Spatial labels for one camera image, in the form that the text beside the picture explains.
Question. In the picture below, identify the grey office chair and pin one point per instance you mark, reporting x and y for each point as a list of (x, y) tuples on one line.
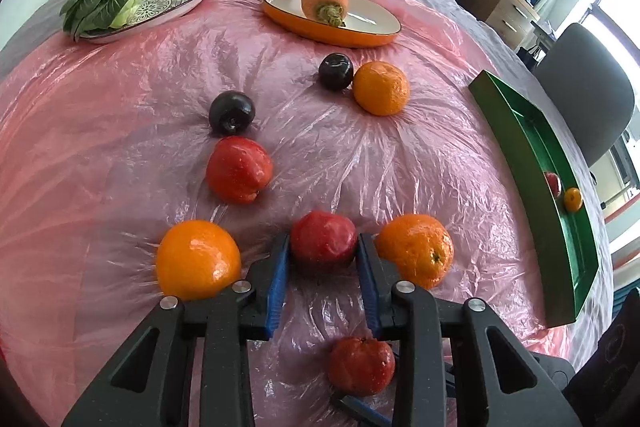
[(589, 88)]

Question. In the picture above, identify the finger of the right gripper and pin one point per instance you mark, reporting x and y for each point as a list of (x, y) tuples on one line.
[(449, 371), (359, 411)]

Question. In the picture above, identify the orange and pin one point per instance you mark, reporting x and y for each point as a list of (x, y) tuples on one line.
[(572, 200), (419, 246), (197, 259), (381, 89)]

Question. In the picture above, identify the green shallow box tray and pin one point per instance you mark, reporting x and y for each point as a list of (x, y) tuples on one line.
[(567, 253)]

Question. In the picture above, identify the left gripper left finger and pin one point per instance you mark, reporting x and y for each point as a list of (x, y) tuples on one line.
[(147, 382)]

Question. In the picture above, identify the wooden drawer cabinet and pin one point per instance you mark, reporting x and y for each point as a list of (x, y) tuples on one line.
[(512, 20)]

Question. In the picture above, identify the dark plum near dish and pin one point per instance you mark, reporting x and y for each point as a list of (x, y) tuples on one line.
[(336, 72)]

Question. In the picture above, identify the white patterned plate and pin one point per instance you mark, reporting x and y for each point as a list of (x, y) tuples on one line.
[(138, 15)]

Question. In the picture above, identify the orange oval dish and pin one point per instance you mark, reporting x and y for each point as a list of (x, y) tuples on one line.
[(355, 24)]

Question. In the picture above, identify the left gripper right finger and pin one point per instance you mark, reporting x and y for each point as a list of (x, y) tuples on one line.
[(498, 381)]

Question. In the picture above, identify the pink plastic sheet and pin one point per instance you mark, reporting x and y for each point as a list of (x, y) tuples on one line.
[(166, 162)]

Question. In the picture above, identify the dark plum left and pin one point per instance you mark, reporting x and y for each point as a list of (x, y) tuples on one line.
[(231, 113)]

